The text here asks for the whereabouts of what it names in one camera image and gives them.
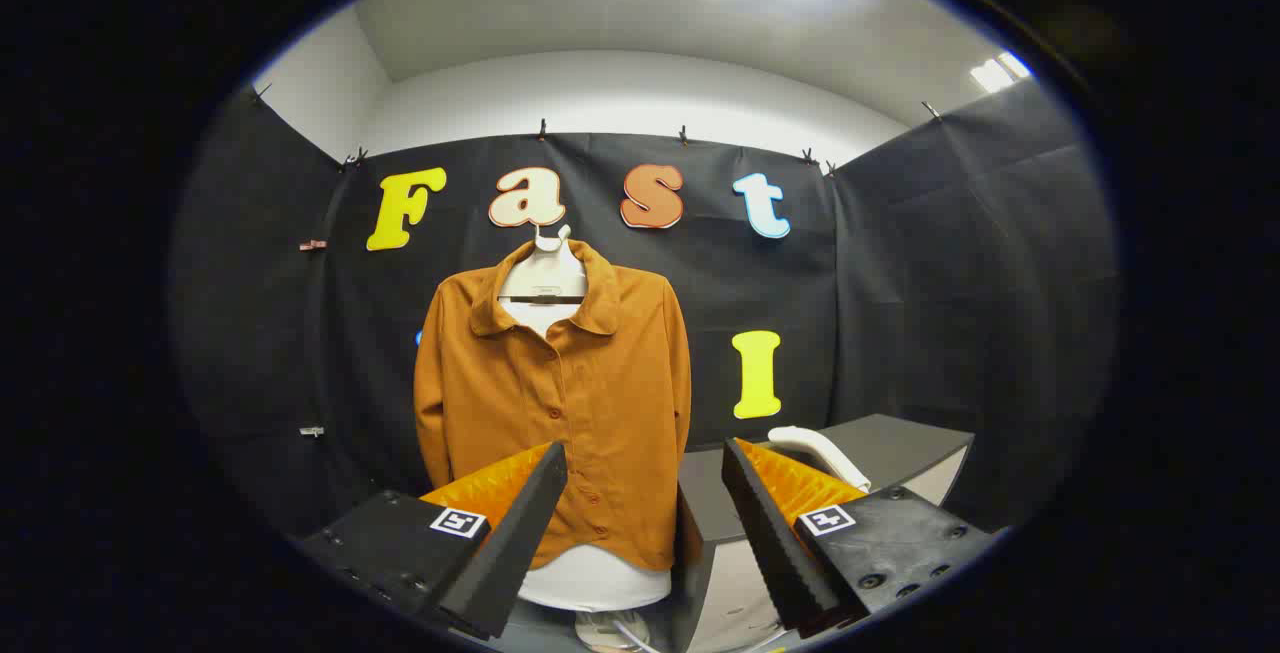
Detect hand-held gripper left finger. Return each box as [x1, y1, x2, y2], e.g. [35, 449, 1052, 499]
[300, 441, 569, 642]

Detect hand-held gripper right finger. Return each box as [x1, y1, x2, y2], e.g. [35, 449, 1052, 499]
[722, 437, 1001, 639]

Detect white garment steamer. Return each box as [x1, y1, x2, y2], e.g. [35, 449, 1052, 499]
[768, 426, 872, 493]

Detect orange button-up shirt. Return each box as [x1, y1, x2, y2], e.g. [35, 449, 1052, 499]
[413, 238, 693, 574]

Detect white clothes hanger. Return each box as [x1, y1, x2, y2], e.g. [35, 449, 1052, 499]
[497, 224, 589, 306]

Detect white ironing form board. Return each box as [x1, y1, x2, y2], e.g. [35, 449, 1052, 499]
[510, 301, 673, 614]

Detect black backdrop cloth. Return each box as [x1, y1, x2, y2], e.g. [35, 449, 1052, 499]
[170, 78, 1119, 574]

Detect small ceiling light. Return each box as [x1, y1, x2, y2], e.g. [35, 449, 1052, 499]
[969, 51, 1033, 94]

